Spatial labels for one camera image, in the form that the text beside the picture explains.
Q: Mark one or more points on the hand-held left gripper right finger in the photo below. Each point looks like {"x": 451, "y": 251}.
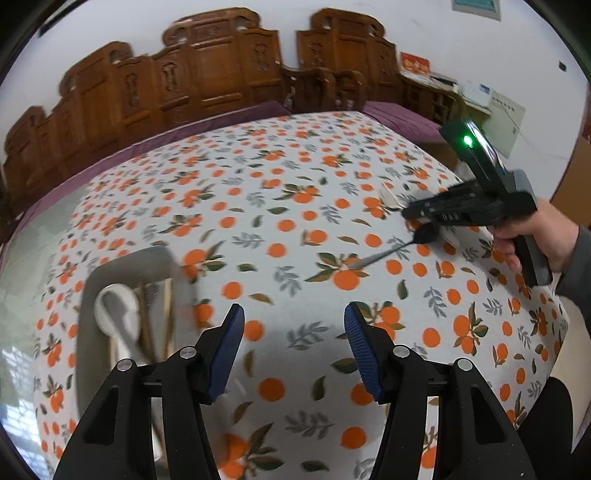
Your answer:
{"x": 364, "y": 353}

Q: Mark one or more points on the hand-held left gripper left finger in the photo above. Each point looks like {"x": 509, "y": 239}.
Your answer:
{"x": 228, "y": 344}

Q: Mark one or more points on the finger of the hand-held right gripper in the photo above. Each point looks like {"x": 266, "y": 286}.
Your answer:
{"x": 425, "y": 234}
{"x": 434, "y": 210}

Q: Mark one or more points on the white ceramic spoon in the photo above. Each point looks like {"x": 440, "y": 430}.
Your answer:
{"x": 390, "y": 197}
{"x": 117, "y": 309}

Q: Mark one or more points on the wooden chopstick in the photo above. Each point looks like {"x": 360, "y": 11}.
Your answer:
{"x": 166, "y": 314}
{"x": 147, "y": 323}

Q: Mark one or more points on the rectangular metal tray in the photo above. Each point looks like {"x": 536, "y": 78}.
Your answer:
{"x": 92, "y": 369}

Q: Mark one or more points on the person's right forearm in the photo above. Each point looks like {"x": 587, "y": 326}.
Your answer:
{"x": 575, "y": 277}

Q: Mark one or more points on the person's right hand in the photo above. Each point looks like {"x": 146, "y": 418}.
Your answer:
{"x": 554, "y": 235}

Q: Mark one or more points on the small purple seat cushion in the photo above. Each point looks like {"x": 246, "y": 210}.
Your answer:
{"x": 401, "y": 115}

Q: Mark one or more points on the white box with blue print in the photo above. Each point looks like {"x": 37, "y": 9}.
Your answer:
{"x": 475, "y": 92}

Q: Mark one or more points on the wooden side table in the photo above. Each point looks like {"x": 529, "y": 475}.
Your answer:
{"x": 438, "y": 101}

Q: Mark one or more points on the orange print tablecloth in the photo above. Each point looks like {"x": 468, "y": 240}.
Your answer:
{"x": 286, "y": 194}

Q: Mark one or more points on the red desk calendar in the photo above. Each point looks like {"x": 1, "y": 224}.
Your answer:
{"x": 414, "y": 63}

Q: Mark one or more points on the carved wooden armchair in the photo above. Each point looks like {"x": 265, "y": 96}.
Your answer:
{"x": 351, "y": 60}

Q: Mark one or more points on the person's dark clothing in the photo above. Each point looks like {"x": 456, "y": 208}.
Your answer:
{"x": 549, "y": 429}

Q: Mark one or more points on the carved wooden sofa bench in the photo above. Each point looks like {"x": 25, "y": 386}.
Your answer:
{"x": 161, "y": 83}

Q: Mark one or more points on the white wall cabinet door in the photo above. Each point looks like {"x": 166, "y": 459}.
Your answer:
{"x": 505, "y": 117}

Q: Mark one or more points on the grey wall panel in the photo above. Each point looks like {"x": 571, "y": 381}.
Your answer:
{"x": 475, "y": 7}

